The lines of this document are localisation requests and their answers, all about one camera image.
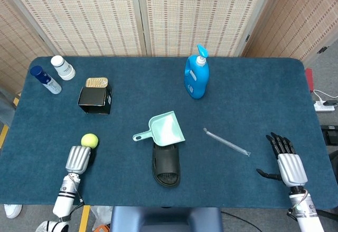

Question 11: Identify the black floor device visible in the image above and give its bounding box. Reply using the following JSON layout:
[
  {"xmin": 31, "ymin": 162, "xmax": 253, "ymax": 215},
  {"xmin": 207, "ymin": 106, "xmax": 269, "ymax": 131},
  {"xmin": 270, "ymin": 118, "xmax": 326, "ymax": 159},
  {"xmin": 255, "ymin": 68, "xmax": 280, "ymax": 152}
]
[{"xmin": 321, "ymin": 125, "xmax": 338, "ymax": 146}]

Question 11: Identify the white power cable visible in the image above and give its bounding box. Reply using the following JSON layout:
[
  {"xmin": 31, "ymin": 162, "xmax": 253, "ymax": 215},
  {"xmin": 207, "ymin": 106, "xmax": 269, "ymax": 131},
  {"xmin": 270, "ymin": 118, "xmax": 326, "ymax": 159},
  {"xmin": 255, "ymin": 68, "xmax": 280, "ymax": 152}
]
[{"xmin": 312, "ymin": 89, "xmax": 338, "ymax": 105}]

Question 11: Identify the mint green dustpan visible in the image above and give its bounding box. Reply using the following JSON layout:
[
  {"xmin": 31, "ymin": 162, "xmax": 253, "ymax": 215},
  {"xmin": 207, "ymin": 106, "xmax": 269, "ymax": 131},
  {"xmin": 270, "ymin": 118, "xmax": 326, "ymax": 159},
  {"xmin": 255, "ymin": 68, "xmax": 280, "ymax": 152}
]
[{"xmin": 132, "ymin": 110, "xmax": 186, "ymax": 147}]

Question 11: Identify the red object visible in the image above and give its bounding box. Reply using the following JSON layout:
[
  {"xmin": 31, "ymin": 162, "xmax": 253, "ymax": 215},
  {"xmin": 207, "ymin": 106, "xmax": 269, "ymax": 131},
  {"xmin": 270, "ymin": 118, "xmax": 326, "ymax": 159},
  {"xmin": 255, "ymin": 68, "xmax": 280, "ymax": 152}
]
[{"xmin": 305, "ymin": 68, "xmax": 315, "ymax": 92}]

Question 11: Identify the black box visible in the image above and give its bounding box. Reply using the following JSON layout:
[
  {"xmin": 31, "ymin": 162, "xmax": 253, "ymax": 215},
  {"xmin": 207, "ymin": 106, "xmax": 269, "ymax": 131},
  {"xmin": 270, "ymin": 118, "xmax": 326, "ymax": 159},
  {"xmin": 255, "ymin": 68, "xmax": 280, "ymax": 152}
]
[{"xmin": 77, "ymin": 85, "xmax": 113, "ymax": 115}]

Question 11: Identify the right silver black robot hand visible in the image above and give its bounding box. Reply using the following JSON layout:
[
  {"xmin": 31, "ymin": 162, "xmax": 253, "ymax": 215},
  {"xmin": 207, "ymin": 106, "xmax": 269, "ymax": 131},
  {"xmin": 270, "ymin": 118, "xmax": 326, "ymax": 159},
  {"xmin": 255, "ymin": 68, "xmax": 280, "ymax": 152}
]
[{"xmin": 256, "ymin": 132, "xmax": 308, "ymax": 188}]

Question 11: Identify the white plastic bottle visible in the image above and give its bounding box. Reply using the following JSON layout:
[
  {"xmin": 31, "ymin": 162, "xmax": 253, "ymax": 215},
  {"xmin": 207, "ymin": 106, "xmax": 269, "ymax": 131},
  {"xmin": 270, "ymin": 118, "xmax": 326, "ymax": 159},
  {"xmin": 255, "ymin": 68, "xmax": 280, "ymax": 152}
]
[{"xmin": 50, "ymin": 55, "xmax": 76, "ymax": 81}]

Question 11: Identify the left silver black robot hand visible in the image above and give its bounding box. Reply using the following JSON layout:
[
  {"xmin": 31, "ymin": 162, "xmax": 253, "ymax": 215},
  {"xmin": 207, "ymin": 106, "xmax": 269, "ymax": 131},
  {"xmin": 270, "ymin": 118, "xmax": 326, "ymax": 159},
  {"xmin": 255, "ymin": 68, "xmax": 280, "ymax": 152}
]
[{"xmin": 65, "ymin": 145, "xmax": 96, "ymax": 175}]

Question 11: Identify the black rubber slipper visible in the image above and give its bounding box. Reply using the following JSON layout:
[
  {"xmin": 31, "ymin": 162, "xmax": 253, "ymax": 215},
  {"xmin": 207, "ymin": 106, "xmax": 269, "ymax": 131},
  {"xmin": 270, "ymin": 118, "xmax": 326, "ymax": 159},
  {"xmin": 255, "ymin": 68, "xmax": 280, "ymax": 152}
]
[{"xmin": 152, "ymin": 143, "xmax": 181, "ymax": 188}]

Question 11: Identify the white plastic bag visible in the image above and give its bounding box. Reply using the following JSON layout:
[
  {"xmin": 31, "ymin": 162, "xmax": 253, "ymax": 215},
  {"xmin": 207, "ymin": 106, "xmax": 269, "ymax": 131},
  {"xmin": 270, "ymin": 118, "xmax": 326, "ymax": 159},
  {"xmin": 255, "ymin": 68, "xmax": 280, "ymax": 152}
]
[{"xmin": 90, "ymin": 206, "xmax": 114, "ymax": 231}]

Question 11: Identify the black cable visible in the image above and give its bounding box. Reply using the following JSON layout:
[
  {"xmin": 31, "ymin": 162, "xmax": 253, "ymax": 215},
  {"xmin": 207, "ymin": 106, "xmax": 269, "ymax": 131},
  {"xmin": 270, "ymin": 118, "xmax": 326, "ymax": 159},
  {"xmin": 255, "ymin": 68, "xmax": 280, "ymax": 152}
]
[{"xmin": 221, "ymin": 210, "xmax": 262, "ymax": 232}]

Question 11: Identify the clear wrapped straw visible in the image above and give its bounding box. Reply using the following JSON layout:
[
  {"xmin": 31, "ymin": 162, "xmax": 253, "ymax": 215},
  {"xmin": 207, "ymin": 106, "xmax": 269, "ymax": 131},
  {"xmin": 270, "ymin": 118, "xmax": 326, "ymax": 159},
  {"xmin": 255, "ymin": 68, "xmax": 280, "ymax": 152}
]
[{"xmin": 203, "ymin": 127, "xmax": 251, "ymax": 157}]

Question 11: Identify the blue capped spray bottle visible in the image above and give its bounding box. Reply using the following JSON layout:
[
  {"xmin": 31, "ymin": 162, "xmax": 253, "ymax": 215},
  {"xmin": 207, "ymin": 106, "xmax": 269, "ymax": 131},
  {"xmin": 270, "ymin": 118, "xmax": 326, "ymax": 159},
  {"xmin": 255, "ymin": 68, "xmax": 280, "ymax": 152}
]
[{"xmin": 30, "ymin": 65, "xmax": 62, "ymax": 95}]

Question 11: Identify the white power strip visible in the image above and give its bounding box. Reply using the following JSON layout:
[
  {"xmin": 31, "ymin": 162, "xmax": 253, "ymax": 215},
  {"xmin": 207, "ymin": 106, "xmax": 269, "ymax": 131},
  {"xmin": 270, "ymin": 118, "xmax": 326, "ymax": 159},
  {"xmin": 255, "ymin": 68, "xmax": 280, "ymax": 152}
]
[{"xmin": 313, "ymin": 101, "xmax": 335, "ymax": 113}]

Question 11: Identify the gold sardine tin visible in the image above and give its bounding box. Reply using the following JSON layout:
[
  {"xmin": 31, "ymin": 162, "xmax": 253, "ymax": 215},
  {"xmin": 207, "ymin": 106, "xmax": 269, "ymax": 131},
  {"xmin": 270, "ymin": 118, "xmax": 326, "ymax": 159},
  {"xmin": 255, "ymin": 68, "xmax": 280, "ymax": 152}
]
[{"xmin": 85, "ymin": 77, "xmax": 109, "ymax": 88}]

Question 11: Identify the bamboo folding screen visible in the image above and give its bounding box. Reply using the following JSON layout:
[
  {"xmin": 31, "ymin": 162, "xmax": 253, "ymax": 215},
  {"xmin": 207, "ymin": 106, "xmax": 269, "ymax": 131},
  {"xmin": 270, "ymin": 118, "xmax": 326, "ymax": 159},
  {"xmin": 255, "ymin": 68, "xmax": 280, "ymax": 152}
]
[{"xmin": 0, "ymin": 0, "xmax": 338, "ymax": 97}]

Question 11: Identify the white sneaker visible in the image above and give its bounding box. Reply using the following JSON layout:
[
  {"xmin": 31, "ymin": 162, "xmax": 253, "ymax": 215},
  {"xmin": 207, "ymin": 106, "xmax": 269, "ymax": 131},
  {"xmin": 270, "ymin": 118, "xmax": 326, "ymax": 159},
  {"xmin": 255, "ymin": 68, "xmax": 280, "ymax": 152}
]
[{"xmin": 3, "ymin": 204, "xmax": 23, "ymax": 219}]

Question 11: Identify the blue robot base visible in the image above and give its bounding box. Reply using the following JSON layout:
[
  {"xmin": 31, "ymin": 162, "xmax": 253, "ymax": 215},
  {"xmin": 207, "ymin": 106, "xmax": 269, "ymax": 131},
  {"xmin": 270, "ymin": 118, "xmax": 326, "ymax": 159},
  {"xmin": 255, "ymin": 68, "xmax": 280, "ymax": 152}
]
[{"xmin": 109, "ymin": 207, "xmax": 224, "ymax": 232}]

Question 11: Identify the yellow tennis ball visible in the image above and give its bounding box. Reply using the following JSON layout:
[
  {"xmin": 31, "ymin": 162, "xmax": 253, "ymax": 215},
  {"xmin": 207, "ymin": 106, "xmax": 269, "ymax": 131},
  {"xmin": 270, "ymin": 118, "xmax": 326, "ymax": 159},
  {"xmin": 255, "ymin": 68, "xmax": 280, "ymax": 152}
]
[{"xmin": 80, "ymin": 133, "xmax": 99, "ymax": 149}]

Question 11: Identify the blue pump detergent bottle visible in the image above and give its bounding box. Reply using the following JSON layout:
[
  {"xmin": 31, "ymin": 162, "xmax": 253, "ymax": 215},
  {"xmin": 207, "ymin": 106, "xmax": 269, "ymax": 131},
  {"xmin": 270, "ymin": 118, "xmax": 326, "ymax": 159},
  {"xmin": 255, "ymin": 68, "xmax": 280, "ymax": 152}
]
[{"xmin": 184, "ymin": 44, "xmax": 210, "ymax": 100}]

